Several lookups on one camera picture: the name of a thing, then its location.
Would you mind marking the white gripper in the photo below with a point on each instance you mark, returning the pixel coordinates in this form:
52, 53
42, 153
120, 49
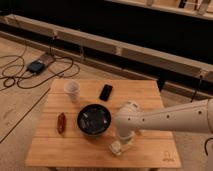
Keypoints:
124, 142

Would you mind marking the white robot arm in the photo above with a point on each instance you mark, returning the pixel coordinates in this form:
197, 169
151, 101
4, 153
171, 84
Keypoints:
194, 117

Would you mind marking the black ceramic bowl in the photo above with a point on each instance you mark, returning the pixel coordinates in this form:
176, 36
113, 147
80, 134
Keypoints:
94, 119

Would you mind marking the black smartphone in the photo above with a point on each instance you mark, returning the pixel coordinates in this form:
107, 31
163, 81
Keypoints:
105, 93

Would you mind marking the wooden table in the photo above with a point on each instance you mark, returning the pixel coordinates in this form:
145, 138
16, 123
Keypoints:
151, 149

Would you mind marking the translucent plastic cup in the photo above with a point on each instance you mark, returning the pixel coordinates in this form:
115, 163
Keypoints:
72, 88

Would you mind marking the blue power adapter box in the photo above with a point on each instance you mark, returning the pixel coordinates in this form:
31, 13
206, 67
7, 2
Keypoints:
36, 67

